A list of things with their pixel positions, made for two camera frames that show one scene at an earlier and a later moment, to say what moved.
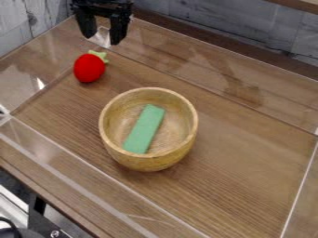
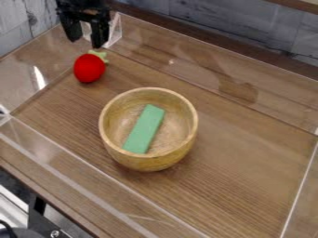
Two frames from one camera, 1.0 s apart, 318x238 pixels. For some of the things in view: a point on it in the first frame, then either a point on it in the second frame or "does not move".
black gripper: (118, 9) → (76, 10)
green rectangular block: (145, 128) does not move
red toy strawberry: (90, 66) does not move
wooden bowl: (149, 126) does not move
